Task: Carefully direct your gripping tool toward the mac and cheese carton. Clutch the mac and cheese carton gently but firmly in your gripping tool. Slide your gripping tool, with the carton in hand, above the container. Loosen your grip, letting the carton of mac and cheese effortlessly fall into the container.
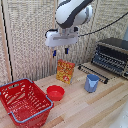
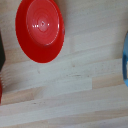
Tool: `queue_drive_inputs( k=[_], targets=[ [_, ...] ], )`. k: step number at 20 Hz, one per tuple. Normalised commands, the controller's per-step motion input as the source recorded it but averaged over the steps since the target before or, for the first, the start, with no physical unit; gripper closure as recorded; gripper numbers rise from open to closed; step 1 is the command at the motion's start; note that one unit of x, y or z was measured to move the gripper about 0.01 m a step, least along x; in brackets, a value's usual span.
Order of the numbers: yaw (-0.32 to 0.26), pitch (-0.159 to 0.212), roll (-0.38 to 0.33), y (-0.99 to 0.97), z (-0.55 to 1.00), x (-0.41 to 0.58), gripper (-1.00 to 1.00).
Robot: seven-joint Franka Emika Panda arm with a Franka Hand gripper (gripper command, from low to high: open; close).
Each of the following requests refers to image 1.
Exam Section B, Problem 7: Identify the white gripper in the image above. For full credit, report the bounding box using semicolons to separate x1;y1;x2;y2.
44;27;80;58

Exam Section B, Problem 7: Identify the yellow mac and cheese carton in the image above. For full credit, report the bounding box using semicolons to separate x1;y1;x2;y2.
55;59;76;85

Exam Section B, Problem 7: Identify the beige folding screen panel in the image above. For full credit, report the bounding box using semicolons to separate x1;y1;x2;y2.
0;0;128;86

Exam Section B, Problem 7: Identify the black oven rack tray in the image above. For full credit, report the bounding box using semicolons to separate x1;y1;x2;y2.
77;64;110;85

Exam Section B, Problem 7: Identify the red plastic bowl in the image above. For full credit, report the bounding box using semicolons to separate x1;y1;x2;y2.
46;84;66;102

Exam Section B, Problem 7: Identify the blue plastic cup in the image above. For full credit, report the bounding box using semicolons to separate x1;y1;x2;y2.
84;73;101;94

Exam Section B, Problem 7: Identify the black toaster oven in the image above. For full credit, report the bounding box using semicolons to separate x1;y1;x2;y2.
90;37;128;80

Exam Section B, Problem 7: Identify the red plastic shopping basket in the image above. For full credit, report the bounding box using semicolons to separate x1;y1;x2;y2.
0;78;54;128

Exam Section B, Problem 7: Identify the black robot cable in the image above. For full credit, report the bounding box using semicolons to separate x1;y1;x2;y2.
77;11;128;38

